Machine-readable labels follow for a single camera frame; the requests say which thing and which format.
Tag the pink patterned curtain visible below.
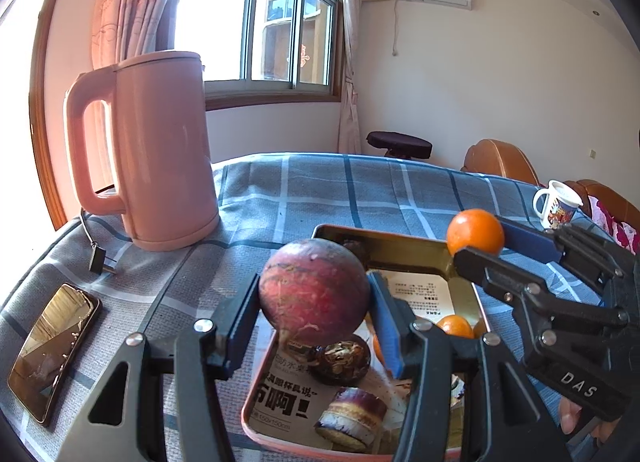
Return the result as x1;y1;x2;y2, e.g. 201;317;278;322
90;0;193;73

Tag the person's right hand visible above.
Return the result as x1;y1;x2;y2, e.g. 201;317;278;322
558;396;590;437

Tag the dark round stool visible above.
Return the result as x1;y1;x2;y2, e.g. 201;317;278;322
366;131;433;159

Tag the red round radish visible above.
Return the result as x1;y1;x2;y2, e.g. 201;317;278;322
258;238;372;348

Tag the dark water chestnut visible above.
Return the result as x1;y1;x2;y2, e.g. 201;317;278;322
306;333;372;386

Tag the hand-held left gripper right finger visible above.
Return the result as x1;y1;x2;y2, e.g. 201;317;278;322
366;272;573;462

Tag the large bright side window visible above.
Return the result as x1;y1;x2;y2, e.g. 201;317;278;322
0;0;81;243

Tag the small orange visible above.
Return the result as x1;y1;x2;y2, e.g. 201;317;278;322
446;209;506;258

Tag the medium orange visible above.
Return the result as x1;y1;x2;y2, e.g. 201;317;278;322
436;314;475;340

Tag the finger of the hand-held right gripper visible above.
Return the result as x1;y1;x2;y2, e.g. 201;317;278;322
451;247;630;369
499;219;630;294

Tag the pink tin box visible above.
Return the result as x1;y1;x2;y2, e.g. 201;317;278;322
240;223;493;458

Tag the brown framed sliding window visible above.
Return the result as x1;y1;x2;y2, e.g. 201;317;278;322
165;0;346;110

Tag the white cartoon print mug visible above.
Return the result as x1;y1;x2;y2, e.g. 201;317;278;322
532;182;583;230

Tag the black smartphone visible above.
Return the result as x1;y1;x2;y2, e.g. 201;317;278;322
7;283;103;428

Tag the pink floral cloth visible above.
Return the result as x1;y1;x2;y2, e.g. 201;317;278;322
587;195;640;255

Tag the blue plaid tablecloth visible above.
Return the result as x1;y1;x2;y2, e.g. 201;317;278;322
0;152;640;462

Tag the pale pink curtain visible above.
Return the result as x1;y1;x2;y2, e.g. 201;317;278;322
337;0;376;155

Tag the printed paper leaflet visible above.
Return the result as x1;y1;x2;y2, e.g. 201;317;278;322
250;269;466;443

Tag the purple sugarcane piece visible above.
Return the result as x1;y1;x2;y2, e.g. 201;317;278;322
314;387;388;453

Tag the black power plug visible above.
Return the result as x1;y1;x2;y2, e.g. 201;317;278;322
79;207;119;275

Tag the pink electric kettle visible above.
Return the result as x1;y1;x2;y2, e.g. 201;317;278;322
63;51;221;253

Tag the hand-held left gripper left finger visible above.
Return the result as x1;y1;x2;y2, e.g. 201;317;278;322
55;275;263;462

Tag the brown leather sofa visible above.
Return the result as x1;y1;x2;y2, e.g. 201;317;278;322
562;179;640;253

